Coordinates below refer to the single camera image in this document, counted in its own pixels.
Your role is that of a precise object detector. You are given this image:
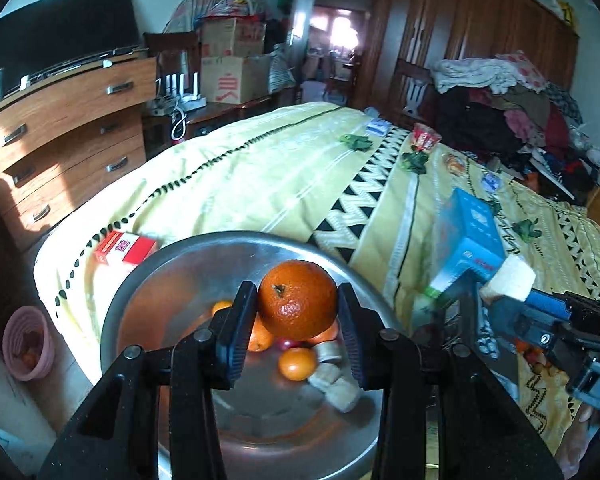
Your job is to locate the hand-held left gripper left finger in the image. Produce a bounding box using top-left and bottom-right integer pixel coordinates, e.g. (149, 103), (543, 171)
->
(37, 281), (259, 480)

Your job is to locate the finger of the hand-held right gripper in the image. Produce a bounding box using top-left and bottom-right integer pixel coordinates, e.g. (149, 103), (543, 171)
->
(485, 300), (598, 391)
(522, 287), (600, 346)

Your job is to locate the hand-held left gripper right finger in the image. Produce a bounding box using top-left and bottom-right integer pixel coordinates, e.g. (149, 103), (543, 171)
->
(337, 282), (564, 480)

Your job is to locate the pale ginger chunk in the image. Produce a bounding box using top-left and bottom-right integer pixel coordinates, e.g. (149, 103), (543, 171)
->
(480, 256), (537, 304)

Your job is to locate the large orange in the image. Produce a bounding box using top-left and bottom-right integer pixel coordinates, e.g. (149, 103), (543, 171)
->
(257, 259), (339, 341)

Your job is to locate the metal bowl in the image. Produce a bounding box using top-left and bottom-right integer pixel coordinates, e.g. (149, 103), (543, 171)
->
(100, 230), (406, 480)

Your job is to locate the person's right hand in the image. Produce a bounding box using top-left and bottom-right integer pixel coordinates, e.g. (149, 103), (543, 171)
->
(554, 404), (600, 478)

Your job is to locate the pile of small oranges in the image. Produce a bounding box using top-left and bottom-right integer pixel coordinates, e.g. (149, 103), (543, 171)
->
(515, 337), (561, 378)

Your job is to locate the black flat box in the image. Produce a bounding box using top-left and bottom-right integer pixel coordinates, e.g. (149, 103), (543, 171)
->
(442, 282), (523, 403)

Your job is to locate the green-capped plastic bottle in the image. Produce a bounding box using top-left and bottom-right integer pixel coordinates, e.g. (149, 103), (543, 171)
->
(411, 284), (458, 333)

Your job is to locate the blue cardboard box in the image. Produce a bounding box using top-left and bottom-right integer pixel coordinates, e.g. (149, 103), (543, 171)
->
(431, 187), (507, 297)

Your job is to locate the red cardboard box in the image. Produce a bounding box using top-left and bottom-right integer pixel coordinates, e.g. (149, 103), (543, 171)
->
(93, 230), (159, 267)

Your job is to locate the yellow patterned bedspread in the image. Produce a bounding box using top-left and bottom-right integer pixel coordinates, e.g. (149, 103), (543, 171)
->
(32, 101), (600, 463)

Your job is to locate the pile of clothes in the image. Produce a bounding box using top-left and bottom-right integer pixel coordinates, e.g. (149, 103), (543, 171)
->
(429, 50), (600, 202)

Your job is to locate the red snack packet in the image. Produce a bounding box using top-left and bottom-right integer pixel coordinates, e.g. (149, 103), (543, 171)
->
(409, 122), (443, 152)

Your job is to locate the pink woven basket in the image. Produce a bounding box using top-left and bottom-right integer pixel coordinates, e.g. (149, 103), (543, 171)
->
(2, 305), (57, 382)

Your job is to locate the dark wooden side table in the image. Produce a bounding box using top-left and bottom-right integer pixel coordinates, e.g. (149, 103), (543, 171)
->
(142, 87), (303, 158)

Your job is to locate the white router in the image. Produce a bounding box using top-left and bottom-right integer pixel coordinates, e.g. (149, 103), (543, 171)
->
(152, 72), (207, 112)

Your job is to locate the carved wooden chair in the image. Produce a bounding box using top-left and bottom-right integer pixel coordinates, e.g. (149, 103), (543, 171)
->
(394, 57), (443, 122)

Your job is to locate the striped plastic bag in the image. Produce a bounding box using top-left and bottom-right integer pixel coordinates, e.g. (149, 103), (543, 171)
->
(266, 44), (297, 95)

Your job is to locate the wooden dresser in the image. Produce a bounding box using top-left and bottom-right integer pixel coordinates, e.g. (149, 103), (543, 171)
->
(0, 54), (159, 252)

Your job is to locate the dark wooden chair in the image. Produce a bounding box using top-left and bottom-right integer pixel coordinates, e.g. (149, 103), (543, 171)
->
(142, 31), (202, 92)

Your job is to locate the small printed cardboard box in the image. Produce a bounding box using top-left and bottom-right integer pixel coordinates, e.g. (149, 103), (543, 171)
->
(199, 16), (267, 59)

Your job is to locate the brown wooden wardrobe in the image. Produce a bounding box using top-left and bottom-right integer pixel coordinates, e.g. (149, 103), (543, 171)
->
(352, 0), (581, 131)

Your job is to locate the plastic-covered round fan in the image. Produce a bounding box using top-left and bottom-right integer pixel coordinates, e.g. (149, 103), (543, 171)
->
(161, 0), (277, 36)

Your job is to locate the black flat television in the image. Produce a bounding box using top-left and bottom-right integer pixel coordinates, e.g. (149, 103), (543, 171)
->
(0, 0), (142, 97)

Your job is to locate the white cable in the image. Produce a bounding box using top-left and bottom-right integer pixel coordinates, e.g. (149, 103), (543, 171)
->
(169, 102), (190, 142)

